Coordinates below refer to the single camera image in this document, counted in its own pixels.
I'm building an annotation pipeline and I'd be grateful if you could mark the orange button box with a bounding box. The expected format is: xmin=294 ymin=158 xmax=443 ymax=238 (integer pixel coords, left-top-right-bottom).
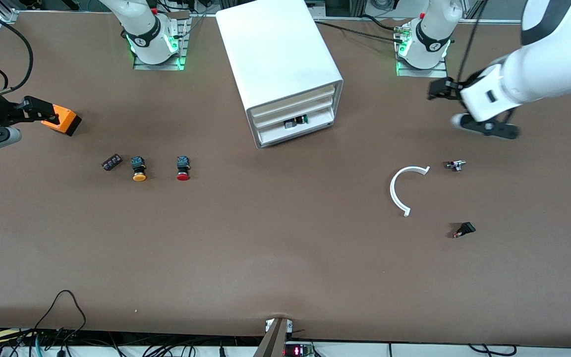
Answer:
xmin=42 ymin=104 xmax=82 ymax=137

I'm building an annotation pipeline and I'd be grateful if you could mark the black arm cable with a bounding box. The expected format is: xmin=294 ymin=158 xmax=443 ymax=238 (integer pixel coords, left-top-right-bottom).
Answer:
xmin=457 ymin=0 xmax=489 ymax=85
xmin=0 ymin=2 xmax=34 ymax=97

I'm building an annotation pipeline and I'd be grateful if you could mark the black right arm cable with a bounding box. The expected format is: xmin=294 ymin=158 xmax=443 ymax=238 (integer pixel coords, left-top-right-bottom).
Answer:
xmin=0 ymin=2 xmax=34 ymax=97

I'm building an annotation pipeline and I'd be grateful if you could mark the white drawer cabinet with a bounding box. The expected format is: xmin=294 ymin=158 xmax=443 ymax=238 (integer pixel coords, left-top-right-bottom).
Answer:
xmin=215 ymin=0 xmax=344 ymax=149

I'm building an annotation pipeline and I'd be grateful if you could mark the thin white plastic drawer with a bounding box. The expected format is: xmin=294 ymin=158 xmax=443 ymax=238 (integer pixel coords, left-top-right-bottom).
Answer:
xmin=253 ymin=95 xmax=337 ymax=133
xmin=252 ymin=85 xmax=337 ymax=123

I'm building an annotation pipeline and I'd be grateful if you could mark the aluminium table back rail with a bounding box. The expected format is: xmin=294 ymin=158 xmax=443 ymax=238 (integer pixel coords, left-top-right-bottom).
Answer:
xmin=452 ymin=18 xmax=524 ymax=25

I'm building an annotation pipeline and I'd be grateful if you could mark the yellow mushroom push button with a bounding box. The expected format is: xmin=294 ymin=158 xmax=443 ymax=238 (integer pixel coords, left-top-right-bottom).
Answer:
xmin=131 ymin=156 xmax=148 ymax=182

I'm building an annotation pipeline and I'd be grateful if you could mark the short black base cable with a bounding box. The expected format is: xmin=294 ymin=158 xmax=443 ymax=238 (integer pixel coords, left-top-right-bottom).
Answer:
xmin=360 ymin=14 xmax=405 ymax=31

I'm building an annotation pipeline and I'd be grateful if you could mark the red LED display module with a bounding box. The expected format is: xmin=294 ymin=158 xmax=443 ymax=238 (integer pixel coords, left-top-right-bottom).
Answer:
xmin=284 ymin=342 xmax=315 ymax=357

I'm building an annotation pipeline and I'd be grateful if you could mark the sagging black cable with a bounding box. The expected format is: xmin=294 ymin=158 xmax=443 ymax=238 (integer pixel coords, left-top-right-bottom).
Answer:
xmin=468 ymin=344 xmax=517 ymax=357

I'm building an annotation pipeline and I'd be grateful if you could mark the long black base cable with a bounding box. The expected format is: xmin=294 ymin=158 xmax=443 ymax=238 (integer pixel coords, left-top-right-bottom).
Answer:
xmin=314 ymin=20 xmax=405 ymax=44

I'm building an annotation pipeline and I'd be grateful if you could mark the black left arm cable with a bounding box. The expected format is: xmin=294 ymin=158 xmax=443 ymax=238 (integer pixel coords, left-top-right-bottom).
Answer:
xmin=457 ymin=0 xmax=489 ymax=85

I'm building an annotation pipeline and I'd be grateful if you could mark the tall white plastic drawer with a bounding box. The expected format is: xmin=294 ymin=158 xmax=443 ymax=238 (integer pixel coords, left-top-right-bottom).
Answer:
xmin=256 ymin=106 xmax=337 ymax=145

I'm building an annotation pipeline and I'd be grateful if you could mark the brown camera post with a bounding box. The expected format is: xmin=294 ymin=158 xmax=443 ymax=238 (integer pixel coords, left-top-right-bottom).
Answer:
xmin=253 ymin=317 xmax=289 ymax=357

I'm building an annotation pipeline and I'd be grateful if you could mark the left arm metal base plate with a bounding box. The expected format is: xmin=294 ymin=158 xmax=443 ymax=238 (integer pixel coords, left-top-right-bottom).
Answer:
xmin=396 ymin=30 xmax=449 ymax=78

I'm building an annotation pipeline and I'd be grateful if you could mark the looped black cable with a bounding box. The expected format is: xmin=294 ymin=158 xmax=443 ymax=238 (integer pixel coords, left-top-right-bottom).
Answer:
xmin=32 ymin=290 xmax=87 ymax=348

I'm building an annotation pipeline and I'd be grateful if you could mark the white metal post bracket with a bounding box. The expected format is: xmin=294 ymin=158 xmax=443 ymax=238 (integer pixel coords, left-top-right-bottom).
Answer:
xmin=265 ymin=319 xmax=294 ymax=334

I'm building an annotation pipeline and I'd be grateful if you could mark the white curved plastic arc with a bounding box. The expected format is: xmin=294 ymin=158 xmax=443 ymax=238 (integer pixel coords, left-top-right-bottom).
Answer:
xmin=390 ymin=166 xmax=431 ymax=217

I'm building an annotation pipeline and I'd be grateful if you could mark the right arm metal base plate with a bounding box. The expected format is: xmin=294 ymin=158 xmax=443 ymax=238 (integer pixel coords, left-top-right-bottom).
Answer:
xmin=133 ymin=19 xmax=188 ymax=71

